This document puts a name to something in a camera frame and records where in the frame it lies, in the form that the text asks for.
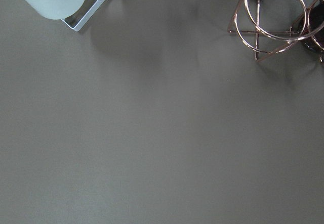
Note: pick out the bottle in rack lower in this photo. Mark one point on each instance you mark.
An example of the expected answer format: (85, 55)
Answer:
(315, 19)

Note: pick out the copper wire bottle rack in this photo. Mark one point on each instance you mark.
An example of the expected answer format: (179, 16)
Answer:
(264, 26)

